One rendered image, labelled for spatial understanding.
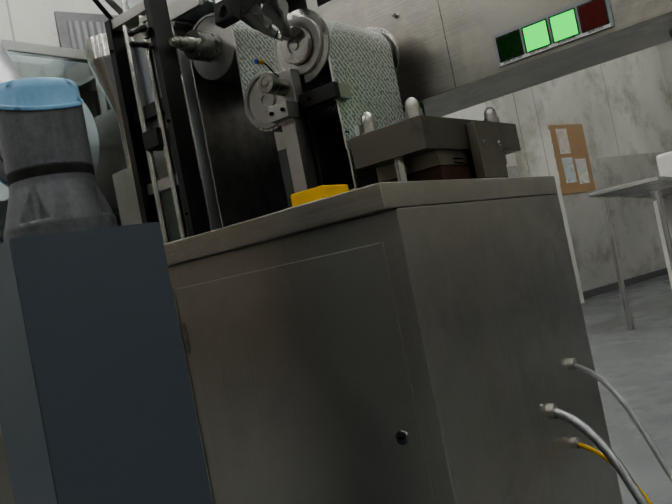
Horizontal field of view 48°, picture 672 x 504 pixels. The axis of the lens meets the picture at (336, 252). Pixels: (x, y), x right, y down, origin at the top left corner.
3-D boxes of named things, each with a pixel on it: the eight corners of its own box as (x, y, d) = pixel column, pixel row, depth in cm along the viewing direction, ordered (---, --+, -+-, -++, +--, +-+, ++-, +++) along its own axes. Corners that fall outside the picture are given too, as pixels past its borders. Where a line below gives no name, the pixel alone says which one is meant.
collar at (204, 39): (185, 63, 167) (179, 35, 167) (205, 66, 172) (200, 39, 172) (204, 54, 163) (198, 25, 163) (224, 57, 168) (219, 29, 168)
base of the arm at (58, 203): (23, 239, 95) (9, 162, 96) (-8, 256, 107) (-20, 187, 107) (136, 225, 105) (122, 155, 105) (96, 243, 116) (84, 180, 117)
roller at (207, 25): (197, 88, 174) (186, 28, 174) (271, 95, 194) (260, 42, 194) (239, 68, 165) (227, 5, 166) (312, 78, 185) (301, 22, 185)
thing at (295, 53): (291, 72, 153) (274, 44, 155) (297, 73, 155) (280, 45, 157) (314, 46, 149) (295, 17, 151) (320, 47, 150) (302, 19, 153)
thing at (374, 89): (345, 149, 150) (327, 58, 150) (409, 150, 168) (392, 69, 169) (347, 148, 149) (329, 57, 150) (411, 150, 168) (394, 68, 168)
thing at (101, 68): (116, 274, 204) (77, 68, 206) (158, 269, 215) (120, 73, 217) (148, 266, 195) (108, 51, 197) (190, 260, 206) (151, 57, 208)
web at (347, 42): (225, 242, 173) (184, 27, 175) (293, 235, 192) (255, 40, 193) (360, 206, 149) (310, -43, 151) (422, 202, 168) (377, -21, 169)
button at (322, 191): (292, 209, 124) (289, 194, 124) (319, 207, 129) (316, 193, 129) (324, 199, 119) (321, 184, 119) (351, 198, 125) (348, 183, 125)
